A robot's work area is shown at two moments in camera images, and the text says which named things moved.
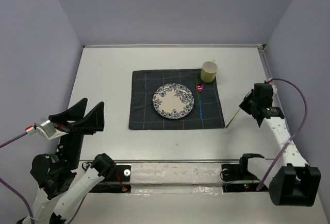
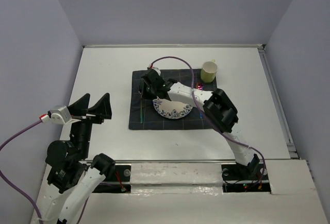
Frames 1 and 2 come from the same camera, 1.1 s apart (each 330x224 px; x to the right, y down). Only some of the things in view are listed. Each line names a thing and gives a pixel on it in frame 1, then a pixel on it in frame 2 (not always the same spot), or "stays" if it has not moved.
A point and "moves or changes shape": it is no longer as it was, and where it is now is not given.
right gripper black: (244, 105) to (145, 95)
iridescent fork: (227, 124) moves or changes shape
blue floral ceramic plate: (172, 101) stays
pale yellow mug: (209, 71) stays
